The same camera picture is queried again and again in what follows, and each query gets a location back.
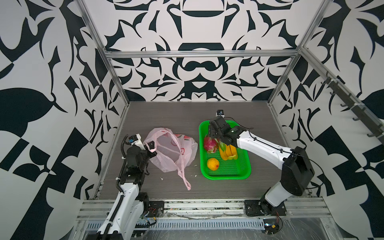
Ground pink dragon fruit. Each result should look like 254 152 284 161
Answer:
216 139 227 152
203 135 219 154

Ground yellow banana bunch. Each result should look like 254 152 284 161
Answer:
219 145 239 161

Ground orange yellow fruit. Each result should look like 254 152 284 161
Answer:
207 158 220 171

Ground pink plastic bag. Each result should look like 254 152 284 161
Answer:
144 128 199 190

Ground green plastic basket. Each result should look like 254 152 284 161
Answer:
199 121 252 180

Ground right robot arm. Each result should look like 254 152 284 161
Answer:
209 116 315 216

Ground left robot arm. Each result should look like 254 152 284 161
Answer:
87 142 155 240

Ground small circuit board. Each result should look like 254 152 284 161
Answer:
262 218 284 236

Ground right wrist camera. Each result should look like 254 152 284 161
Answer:
216 110 225 118

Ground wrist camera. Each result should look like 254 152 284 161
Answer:
127 134 145 150
216 110 225 118

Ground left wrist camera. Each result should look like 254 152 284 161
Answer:
127 134 145 150

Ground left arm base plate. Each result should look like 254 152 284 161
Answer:
144 201 165 218

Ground white slotted cable duct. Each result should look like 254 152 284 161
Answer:
135 219 265 231

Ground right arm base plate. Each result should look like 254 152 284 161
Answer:
244 200 286 217

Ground aluminium front rail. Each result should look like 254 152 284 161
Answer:
77 198 332 221

